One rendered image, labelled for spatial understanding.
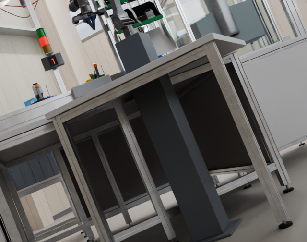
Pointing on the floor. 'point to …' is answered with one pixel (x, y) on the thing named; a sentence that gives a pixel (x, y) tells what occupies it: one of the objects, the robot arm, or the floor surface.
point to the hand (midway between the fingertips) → (92, 24)
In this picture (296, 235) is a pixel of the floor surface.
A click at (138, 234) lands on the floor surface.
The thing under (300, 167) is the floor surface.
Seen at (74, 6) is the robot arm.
